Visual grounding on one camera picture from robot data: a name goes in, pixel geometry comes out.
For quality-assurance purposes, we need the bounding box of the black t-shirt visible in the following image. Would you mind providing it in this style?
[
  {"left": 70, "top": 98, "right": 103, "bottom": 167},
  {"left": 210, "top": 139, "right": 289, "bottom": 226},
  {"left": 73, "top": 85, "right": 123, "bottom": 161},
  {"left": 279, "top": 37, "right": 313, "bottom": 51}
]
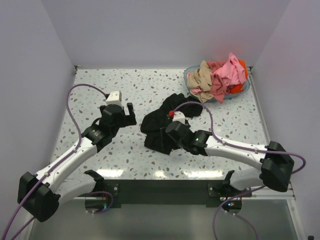
[{"left": 140, "top": 93, "right": 203, "bottom": 155}]

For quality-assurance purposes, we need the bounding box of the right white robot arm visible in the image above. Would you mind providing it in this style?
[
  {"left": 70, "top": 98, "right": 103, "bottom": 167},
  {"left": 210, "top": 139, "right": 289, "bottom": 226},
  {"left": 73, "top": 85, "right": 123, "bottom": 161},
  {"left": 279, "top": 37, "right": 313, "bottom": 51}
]
[{"left": 165, "top": 121, "right": 294, "bottom": 197}]

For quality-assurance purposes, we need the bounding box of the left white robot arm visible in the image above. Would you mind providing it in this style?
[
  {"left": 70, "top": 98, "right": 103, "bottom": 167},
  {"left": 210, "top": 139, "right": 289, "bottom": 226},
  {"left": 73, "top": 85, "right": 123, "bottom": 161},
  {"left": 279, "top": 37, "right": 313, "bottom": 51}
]
[{"left": 17, "top": 102, "right": 137, "bottom": 222}]

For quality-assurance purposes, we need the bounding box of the light pink t-shirt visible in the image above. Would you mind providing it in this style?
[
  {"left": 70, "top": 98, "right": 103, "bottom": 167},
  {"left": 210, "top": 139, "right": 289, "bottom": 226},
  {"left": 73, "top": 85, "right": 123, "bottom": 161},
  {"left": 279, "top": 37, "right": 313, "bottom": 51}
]
[{"left": 191, "top": 87, "right": 203, "bottom": 95}]

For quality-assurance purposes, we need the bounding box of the beige t-shirt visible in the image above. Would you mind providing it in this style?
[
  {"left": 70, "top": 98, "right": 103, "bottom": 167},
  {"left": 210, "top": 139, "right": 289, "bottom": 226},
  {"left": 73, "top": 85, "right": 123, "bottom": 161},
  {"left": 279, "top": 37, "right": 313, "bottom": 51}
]
[{"left": 186, "top": 60, "right": 214, "bottom": 103}]

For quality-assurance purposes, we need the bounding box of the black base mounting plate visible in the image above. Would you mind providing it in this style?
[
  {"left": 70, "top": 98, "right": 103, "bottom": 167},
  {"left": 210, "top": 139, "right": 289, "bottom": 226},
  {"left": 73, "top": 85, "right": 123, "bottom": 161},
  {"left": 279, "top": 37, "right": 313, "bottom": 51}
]
[{"left": 84, "top": 179, "right": 252, "bottom": 212}]

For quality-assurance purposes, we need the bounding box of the teal plastic laundry basket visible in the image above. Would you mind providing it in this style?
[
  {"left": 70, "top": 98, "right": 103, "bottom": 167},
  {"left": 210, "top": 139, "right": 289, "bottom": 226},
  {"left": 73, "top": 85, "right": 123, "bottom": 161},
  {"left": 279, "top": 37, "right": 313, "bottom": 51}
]
[{"left": 183, "top": 61, "right": 250, "bottom": 103}]

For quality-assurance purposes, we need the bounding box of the orange t-shirt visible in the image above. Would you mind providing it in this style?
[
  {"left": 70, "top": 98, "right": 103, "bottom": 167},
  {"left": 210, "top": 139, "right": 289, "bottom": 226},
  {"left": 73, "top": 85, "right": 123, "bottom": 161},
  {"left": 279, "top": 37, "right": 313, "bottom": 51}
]
[{"left": 228, "top": 56, "right": 248, "bottom": 94}]

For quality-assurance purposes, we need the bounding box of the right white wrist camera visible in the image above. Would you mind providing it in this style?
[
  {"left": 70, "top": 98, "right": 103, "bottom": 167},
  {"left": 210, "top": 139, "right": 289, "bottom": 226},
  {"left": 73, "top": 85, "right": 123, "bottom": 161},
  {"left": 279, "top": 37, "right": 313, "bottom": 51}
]
[{"left": 168, "top": 110, "right": 188, "bottom": 125}]

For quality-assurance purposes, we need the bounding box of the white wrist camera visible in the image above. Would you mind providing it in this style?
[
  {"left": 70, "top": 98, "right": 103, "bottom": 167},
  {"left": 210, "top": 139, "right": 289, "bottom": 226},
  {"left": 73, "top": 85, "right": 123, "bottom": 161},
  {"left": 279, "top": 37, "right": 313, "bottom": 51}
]
[
  {"left": 105, "top": 90, "right": 123, "bottom": 107},
  {"left": 168, "top": 110, "right": 188, "bottom": 125}
]

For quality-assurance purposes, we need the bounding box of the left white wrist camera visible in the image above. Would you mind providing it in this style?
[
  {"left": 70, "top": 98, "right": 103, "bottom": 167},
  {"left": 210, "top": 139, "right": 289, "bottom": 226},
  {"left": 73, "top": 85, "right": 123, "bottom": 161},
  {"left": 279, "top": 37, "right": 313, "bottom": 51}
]
[{"left": 105, "top": 90, "right": 123, "bottom": 107}]

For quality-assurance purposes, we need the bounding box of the aluminium frame rail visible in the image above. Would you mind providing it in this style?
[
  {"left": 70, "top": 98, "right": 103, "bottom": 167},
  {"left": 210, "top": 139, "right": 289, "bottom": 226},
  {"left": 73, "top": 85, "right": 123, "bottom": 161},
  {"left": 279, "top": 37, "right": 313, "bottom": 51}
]
[{"left": 31, "top": 159, "right": 297, "bottom": 201}]

